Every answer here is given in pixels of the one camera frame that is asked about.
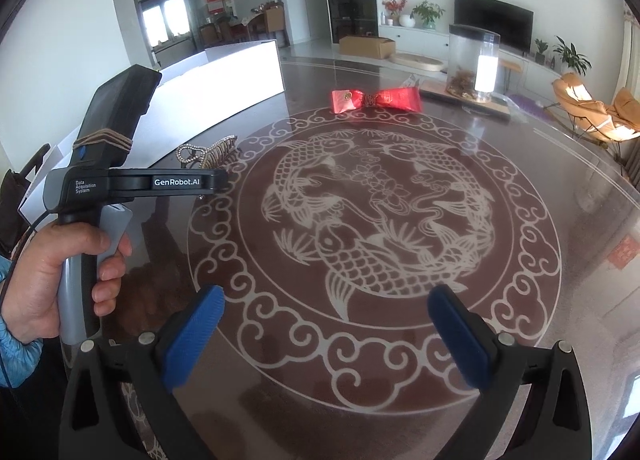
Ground balcony window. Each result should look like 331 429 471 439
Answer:
141 0 190 43

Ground light wooden dining chair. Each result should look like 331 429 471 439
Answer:
263 5 287 47

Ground dark wooden chair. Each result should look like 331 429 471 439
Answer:
0 142 51 256

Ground white patterned curtain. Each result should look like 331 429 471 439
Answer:
620 0 640 91

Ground green potted plant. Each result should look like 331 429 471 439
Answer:
411 0 446 31

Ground black television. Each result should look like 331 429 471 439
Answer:
454 0 534 53

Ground large leafy potted plant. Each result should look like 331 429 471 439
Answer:
552 36 592 76

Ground brown cardboard box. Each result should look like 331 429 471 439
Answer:
339 35 397 60

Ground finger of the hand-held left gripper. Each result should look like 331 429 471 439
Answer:
204 167 231 196

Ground person's left forearm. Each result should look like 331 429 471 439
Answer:
0 255 48 391

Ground round beige pet bed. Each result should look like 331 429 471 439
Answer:
392 52 447 75

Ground white low cabinet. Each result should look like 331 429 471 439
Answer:
377 24 566 91

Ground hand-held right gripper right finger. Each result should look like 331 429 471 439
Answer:
427 284 592 460

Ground wooden dining table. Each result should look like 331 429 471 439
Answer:
239 15 271 41

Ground purple floor mat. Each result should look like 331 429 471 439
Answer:
507 94 557 120

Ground wooden bench with metal legs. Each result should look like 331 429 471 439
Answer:
500 60 524 91

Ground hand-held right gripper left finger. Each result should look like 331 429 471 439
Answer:
59 285 226 460

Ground clear fish tank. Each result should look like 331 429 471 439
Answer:
446 24 502 105

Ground orange lounge chair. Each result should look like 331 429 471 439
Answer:
551 72 640 146

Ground person's left hand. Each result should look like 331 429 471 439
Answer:
0 222 133 346

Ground brown patterned glass desktop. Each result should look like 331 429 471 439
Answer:
100 52 640 460

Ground white cardboard box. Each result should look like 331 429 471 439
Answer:
19 38 284 223

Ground red flowers in vase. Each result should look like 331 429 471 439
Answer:
382 0 408 26

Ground gold rhinestone claw clip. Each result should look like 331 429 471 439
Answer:
176 135 240 172

